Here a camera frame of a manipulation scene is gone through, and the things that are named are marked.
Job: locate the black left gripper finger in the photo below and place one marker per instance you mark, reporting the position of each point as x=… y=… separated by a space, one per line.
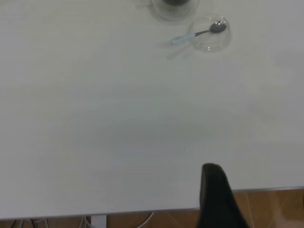
x=216 y=197

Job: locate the clear glass saucer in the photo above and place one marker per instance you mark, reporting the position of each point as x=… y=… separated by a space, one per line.
x=213 y=44

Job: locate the clear double-wall glass cup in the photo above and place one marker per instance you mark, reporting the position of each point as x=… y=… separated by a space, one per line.
x=175 y=13

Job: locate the white table leg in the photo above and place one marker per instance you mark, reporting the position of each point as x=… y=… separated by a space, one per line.
x=98 y=222

